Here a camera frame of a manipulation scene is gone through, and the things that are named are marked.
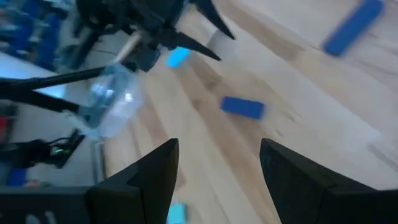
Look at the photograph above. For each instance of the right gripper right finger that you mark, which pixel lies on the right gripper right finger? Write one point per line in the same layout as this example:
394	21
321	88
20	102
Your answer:
311	193

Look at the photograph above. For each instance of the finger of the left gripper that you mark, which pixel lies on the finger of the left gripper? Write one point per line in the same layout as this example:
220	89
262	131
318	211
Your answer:
183	42
211	14

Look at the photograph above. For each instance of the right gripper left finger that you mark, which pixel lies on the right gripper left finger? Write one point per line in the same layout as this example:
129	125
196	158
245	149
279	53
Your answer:
146	193

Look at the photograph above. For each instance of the teal triangle block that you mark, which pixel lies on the teal triangle block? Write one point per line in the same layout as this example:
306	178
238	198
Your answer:
177	57

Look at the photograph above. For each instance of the teal square block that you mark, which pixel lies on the teal square block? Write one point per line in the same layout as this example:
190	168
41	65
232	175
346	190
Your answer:
177	214

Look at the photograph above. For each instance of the purple rectangular block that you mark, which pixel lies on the purple rectangular block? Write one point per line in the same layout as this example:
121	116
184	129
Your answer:
242	107
353	28

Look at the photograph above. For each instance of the clear plastic container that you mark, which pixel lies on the clear plastic container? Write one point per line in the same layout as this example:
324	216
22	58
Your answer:
113	99

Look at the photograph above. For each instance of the black device with green light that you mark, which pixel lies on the black device with green light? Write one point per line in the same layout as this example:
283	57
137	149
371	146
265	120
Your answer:
37	152

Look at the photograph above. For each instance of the black aluminium table frame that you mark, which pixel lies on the black aluminium table frame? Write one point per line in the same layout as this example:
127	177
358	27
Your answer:
46	81

